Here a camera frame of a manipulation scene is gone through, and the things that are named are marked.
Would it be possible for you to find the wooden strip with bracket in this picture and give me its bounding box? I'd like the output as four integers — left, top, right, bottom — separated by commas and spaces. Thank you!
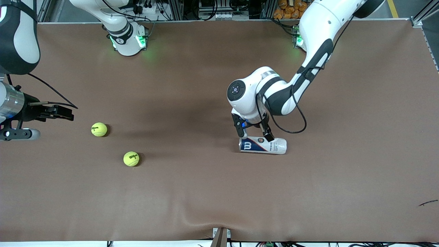
211, 227, 231, 247

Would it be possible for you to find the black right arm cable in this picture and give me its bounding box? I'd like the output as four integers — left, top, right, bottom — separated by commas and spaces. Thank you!
27, 73, 79, 109

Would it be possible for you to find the orange pile of items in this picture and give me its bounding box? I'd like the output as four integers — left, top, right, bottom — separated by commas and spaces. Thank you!
273, 0, 302, 20

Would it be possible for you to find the white blue tennis ball can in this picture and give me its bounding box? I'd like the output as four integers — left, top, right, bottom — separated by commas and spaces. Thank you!
239, 136, 287, 155

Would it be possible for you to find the brown table mat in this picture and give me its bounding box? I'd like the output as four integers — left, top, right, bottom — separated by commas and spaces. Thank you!
0, 19, 439, 243

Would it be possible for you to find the aluminium corner frame profile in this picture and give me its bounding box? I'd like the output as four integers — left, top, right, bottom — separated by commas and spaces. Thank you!
411, 0, 439, 27

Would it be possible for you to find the aluminium frame post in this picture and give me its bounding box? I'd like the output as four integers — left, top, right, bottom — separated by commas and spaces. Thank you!
170, 0, 184, 20
262, 0, 276, 20

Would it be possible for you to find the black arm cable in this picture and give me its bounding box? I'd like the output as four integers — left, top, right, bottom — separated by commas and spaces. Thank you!
256, 14, 355, 134
27, 73, 79, 109

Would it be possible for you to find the yellow Wilson print tennis ball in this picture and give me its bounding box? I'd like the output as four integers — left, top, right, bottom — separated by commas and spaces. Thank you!
123, 151, 140, 167

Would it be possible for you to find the white power strip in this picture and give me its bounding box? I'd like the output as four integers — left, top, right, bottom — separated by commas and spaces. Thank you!
132, 0, 162, 15

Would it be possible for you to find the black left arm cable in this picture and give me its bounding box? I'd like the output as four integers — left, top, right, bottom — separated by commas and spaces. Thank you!
256, 14, 355, 134

